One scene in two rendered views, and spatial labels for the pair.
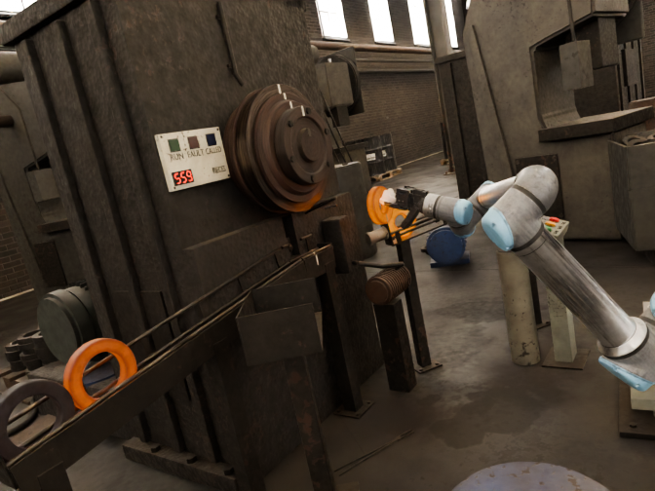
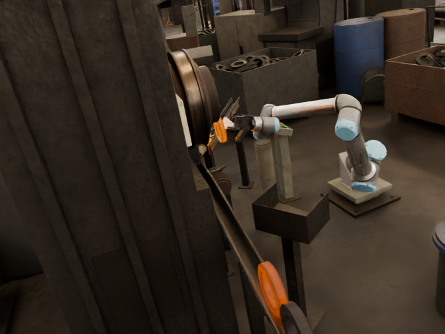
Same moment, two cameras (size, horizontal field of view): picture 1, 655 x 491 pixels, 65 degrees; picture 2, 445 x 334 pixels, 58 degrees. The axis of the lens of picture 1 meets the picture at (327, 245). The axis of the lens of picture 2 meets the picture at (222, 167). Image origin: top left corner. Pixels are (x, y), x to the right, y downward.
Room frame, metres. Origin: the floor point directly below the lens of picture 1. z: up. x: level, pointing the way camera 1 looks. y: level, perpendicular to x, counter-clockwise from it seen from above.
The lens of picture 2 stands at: (0.65, 1.49, 1.62)
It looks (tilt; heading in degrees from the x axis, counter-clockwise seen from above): 25 degrees down; 310
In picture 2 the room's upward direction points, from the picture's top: 10 degrees counter-clockwise
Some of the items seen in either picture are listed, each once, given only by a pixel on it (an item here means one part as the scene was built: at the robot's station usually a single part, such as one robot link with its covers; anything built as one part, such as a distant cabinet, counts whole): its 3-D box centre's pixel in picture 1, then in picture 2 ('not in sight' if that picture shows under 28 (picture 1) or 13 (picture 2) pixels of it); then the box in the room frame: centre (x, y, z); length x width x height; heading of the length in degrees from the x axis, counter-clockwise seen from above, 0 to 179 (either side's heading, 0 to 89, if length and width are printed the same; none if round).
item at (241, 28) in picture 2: not in sight; (252, 50); (4.14, -3.85, 0.55); 1.10 x 0.53 x 1.10; 163
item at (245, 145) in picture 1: (285, 150); (187, 99); (1.97, 0.08, 1.11); 0.47 x 0.06 x 0.47; 143
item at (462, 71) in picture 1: (492, 130); not in sight; (5.75, -2.03, 0.88); 1.71 x 0.92 x 1.76; 143
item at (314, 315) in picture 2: (304, 409); (296, 264); (1.42, 0.17, 0.36); 0.26 x 0.20 x 0.72; 178
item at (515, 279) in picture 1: (519, 305); (266, 173); (2.14, -0.76, 0.26); 0.12 x 0.12 x 0.52
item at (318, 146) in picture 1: (305, 145); (206, 95); (1.92, 0.00, 1.11); 0.28 x 0.06 x 0.28; 143
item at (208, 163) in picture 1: (195, 158); (178, 115); (1.77, 0.37, 1.15); 0.26 x 0.02 x 0.18; 143
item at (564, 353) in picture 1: (558, 291); (283, 160); (2.07, -0.92, 0.31); 0.24 x 0.16 x 0.62; 143
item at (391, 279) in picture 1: (397, 327); (222, 209); (2.16, -0.23, 0.27); 0.22 x 0.13 x 0.53; 143
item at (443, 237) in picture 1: (446, 240); not in sight; (4.02, -0.94, 0.17); 0.57 x 0.31 x 0.34; 163
